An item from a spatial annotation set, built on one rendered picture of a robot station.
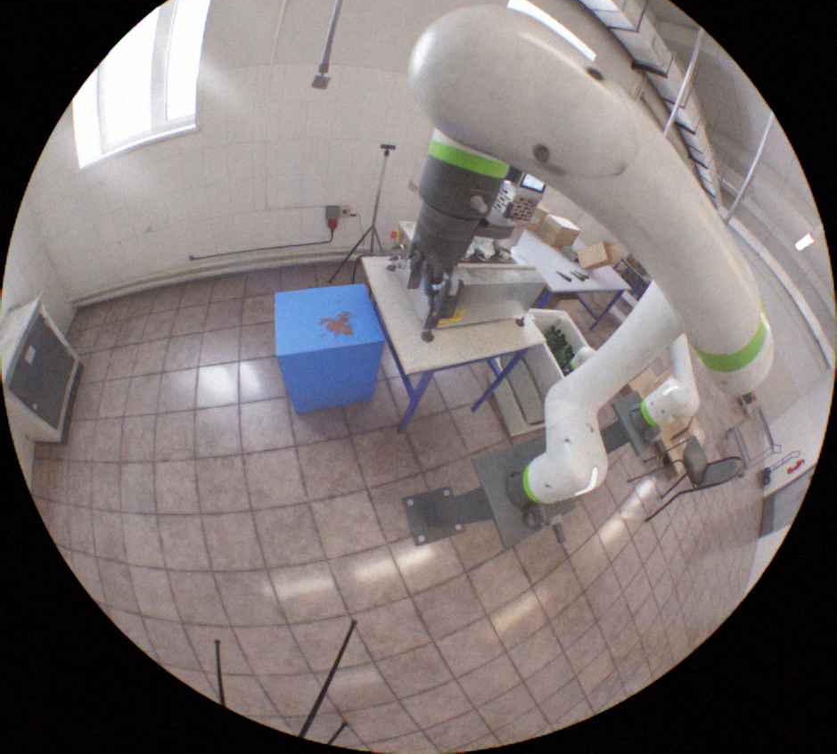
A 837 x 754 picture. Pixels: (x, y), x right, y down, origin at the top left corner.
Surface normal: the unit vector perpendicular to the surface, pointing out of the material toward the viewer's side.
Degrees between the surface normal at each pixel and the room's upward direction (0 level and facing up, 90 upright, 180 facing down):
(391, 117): 90
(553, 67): 76
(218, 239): 90
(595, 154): 105
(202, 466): 0
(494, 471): 0
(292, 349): 0
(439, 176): 90
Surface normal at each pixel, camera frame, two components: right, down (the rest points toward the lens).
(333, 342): 0.23, -0.65
